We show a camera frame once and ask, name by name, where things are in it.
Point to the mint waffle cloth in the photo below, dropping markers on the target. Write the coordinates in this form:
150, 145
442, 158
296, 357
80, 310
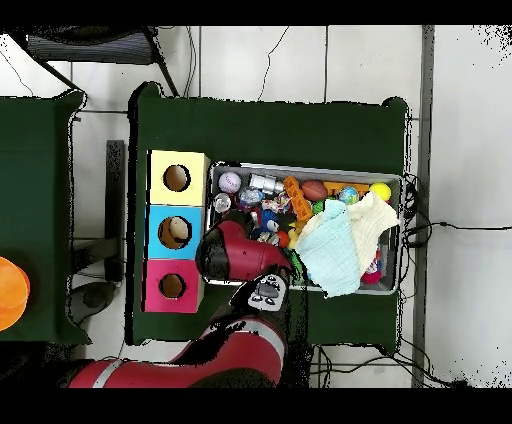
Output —
332, 248

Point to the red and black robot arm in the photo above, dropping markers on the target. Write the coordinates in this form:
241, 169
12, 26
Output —
248, 256

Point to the shallow silver mesh bin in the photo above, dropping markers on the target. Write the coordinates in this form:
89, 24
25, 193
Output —
240, 170

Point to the wooden box with three holes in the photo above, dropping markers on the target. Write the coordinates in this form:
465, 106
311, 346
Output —
160, 196

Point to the silver metal fitting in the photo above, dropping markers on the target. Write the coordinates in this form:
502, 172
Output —
266, 184

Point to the white toy baseball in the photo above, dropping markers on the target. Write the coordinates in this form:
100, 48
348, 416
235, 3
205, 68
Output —
229, 182

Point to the orange plastic building brick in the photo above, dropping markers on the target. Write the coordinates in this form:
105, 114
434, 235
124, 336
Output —
298, 198

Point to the brown toy football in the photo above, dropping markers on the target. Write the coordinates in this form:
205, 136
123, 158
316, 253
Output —
314, 190

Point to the dark green table cloth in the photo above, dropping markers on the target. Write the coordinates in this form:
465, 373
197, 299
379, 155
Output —
260, 132

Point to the globe print ball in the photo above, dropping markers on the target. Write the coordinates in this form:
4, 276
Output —
348, 195

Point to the plain yellow ball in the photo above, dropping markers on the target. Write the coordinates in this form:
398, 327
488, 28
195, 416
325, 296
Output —
380, 192

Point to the black upright panel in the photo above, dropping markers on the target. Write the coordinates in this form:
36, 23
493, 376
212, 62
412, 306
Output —
115, 200

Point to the dark green side-table cloth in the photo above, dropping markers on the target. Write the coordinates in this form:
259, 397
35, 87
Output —
36, 200

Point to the black chair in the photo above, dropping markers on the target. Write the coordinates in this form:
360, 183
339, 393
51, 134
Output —
88, 48

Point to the orange plastic bowl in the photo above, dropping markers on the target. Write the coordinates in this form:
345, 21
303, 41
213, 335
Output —
12, 292

